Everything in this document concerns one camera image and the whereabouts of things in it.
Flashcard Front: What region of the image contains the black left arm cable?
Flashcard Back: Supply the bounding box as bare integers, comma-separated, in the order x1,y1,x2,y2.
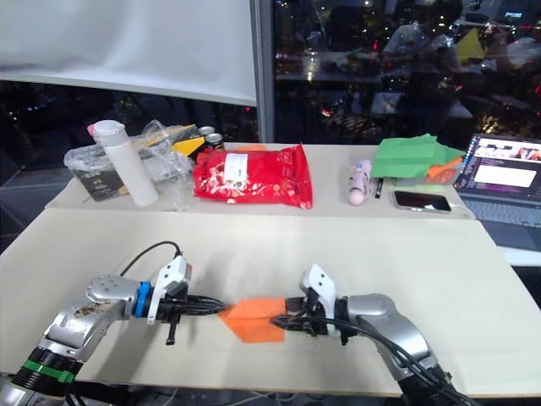
119,240,183,278

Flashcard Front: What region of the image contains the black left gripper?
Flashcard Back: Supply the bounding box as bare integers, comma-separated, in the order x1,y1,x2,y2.
157,293,228,346

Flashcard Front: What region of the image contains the black yellow cardboard box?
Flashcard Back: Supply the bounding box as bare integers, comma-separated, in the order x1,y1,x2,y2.
134,123,209,162

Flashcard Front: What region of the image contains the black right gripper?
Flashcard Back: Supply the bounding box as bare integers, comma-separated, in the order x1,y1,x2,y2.
270,291,340,338

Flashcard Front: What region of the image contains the grey open laptop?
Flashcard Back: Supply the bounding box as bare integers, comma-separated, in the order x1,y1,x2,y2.
453,133,541,251

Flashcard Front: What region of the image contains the red snack bag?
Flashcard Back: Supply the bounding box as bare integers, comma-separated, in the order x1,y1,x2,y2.
192,143,314,211

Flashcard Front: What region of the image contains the orange paper under green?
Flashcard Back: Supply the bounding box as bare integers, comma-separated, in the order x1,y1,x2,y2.
424,156,465,184

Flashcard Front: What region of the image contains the white roller blind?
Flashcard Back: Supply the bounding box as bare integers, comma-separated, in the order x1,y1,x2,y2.
0,0,260,107

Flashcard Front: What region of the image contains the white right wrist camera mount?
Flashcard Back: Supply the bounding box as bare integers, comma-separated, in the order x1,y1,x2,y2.
298,263,340,323

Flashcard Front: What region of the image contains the clear crumpled plastic bag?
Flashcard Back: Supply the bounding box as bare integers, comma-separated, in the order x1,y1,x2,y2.
63,119,200,212

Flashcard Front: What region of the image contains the green folded paper stack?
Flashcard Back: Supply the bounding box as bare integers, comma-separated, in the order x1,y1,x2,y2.
371,133,467,189

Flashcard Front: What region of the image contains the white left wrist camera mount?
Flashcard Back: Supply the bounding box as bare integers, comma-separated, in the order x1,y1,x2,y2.
146,255,196,326

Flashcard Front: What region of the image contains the grey window frame post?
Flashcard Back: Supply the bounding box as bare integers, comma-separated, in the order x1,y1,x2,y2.
248,0,276,145

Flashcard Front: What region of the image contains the orange paper sheet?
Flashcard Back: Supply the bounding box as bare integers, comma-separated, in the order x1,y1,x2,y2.
219,298,287,344

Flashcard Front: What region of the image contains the white bottle pink cap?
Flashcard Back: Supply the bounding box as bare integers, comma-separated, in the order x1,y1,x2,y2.
91,119,161,208

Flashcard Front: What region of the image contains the dark package gold print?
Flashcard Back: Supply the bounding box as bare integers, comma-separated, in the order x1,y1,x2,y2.
77,165,128,201

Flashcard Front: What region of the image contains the smartphone dark screen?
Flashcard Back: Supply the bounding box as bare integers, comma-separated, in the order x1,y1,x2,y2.
392,189,453,214

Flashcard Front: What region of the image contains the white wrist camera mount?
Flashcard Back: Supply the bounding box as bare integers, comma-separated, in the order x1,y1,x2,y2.
146,255,196,326
298,263,340,323

